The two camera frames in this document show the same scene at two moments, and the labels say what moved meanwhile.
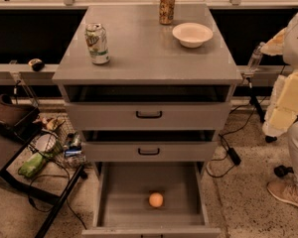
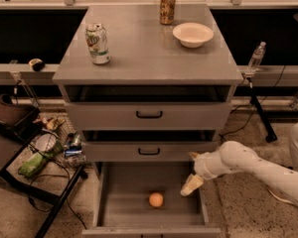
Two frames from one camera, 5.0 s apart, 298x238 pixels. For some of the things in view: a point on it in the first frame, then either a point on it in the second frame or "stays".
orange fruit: (156, 199) stays
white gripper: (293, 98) → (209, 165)
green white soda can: (96, 40) stays
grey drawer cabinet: (155, 101) stays
